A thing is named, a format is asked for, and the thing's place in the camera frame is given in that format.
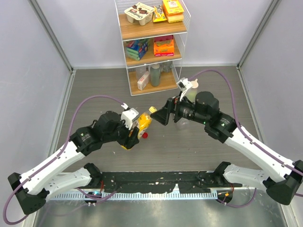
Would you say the green squeeze bottle beige cap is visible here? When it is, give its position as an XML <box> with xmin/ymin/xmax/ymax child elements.
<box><xmin>186</xmin><ymin>79</ymin><xmax>199</xmax><ymax>103</ymax></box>

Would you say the clear red-label water bottle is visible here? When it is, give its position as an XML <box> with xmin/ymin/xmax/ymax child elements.
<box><xmin>138</xmin><ymin>131</ymin><xmax>145</xmax><ymax>139</ymax></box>

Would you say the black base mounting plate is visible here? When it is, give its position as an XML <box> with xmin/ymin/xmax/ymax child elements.
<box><xmin>78</xmin><ymin>170</ymin><xmax>244</xmax><ymax>194</ymax></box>

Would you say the orange snack box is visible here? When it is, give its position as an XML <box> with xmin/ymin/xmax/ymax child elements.
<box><xmin>153</xmin><ymin>35</ymin><xmax>175</xmax><ymax>57</ymax></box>

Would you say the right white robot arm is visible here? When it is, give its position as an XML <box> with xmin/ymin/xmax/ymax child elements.
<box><xmin>151</xmin><ymin>91</ymin><xmax>303</xmax><ymax>205</ymax></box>

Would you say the clear blue-label water bottle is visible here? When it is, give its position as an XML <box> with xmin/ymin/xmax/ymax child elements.
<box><xmin>176</xmin><ymin>118</ymin><xmax>190</xmax><ymax>130</ymax></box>

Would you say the white wire shelf rack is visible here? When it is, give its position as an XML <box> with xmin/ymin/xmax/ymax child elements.
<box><xmin>114</xmin><ymin>0</ymin><xmax>191</xmax><ymax>96</ymax></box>

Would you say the red bottle cap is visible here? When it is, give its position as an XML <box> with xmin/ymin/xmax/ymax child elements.
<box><xmin>142</xmin><ymin>132</ymin><xmax>148</xmax><ymax>139</ymax></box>

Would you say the blue green box stack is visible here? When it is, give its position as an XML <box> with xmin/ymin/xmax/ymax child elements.
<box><xmin>125</xmin><ymin>38</ymin><xmax>150</xmax><ymax>61</ymax></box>

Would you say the slotted aluminium cable rail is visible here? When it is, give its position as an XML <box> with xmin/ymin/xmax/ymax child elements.
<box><xmin>51</xmin><ymin>190</ymin><xmax>218</xmax><ymax>201</ymax></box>

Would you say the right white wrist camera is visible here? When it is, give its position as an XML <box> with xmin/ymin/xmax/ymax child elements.
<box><xmin>177</xmin><ymin>78</ymin><xmax>193</xmax><ymax>101</ymax></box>

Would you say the yellow sponge pack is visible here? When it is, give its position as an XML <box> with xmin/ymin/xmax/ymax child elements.
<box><xmin>162</xmin><ymin>0</ymin><xmax>184</xmax><ymax>23</ymax></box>

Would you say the white red small box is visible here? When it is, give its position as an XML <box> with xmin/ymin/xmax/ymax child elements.
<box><xmin>137</xmin><ymin>71</ymin><xmax>150</xmax><ymax>91</ymax></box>

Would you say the clear glass jar on shelf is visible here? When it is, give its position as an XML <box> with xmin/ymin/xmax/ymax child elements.
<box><xmin>161</xmin><ymin>61</ymin><xmax>172</xmax><ymax>73</ymax></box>

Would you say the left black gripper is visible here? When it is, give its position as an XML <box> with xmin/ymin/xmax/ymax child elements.
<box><xmin>103</xmin><ymin>117</ymin><xmax>139</xmax><ymax>149</ymax></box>

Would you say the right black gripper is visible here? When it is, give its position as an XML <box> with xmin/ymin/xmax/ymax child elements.
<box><xmin>151</xmin><ymin>90</ymin><xmax>209</xmax><ymax>125</ymax></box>

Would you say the yellow honey pomelo drink bottle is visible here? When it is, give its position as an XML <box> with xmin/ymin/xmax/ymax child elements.
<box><xmin>120</xmin><ymin>106</ymin><xmax>158</xmax><ymax>151</ymax></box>

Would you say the grey green bottle on shelf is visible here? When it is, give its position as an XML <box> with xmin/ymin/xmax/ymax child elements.
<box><xmin>150</xmin><ymin>64</ymin><xmax>161</xmax><ymax>87</ymax></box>

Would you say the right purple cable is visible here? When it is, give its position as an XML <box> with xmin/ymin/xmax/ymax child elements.
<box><xmin>189</xmin><ymin>68</ymin><xmax>303</xmax><ymax>197</ymax></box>

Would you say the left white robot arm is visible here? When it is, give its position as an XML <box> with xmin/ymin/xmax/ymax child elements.
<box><xmin>8</xmin><ymin>108</ymin><xmax>139</xmax><ymax>215</ymax></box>

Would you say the yellow M&M candy bag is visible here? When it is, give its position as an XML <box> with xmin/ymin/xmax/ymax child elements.
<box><xmin>152</xmin><ymin>5</ymin><xmax>167</xmax><ymax>23</ymax></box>

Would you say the chocolate pudding cup pack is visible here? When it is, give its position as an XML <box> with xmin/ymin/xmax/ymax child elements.
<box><xmin>124</xmin><ymin>2</ymin><xmax>154</xmax><ymax>26</ymax></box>

